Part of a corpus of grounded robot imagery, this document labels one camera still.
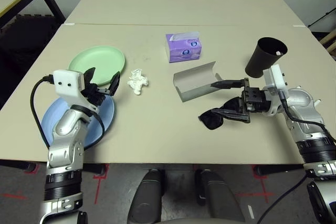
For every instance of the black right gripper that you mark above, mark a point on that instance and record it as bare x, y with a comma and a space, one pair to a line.
258, 102

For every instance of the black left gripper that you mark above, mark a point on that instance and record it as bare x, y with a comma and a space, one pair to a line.
95, 95

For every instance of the blue plastic plate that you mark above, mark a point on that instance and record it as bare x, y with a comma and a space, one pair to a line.
109, 111

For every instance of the black sunglasses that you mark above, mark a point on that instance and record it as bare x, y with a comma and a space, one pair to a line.
210, 121

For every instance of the white tissue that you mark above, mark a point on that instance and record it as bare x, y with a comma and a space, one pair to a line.
137, 81

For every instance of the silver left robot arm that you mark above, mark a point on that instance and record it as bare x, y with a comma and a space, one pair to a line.
63, 127

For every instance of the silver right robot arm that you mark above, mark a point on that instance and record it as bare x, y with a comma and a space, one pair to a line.
302, 100

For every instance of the green plastic plate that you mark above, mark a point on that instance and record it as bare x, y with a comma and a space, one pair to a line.
97, 61

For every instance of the grey open glasses case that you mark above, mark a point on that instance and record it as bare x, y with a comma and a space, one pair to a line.
194, 79

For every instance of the black plastic cup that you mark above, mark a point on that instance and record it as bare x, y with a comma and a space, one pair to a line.
260, 61

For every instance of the purple tissue box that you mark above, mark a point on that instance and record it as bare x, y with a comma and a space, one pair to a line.
183, 53

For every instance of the black table foot bar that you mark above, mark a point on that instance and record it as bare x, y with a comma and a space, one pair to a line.
275, 169
15, 165

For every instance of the black foam floor mat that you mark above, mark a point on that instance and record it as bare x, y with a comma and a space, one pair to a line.
26, 32

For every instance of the grey robot right leg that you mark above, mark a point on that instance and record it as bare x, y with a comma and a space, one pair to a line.
220, 197

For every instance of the grey robot leg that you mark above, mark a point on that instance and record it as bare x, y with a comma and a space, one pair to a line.
220, 197
147, 197

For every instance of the wooden rack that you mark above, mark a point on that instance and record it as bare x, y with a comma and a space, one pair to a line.
328, 41

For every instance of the white floor tape strip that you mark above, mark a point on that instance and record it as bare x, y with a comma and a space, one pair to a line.
251, 211

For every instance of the black stand rod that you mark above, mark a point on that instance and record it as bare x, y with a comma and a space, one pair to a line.
321, 17

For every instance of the grey robot left leg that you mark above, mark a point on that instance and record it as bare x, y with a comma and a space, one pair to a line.
147, 197

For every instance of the beige robot torso cover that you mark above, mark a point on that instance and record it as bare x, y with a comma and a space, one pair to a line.
189, 222

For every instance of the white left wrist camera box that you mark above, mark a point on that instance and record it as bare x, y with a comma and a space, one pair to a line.
67, 81

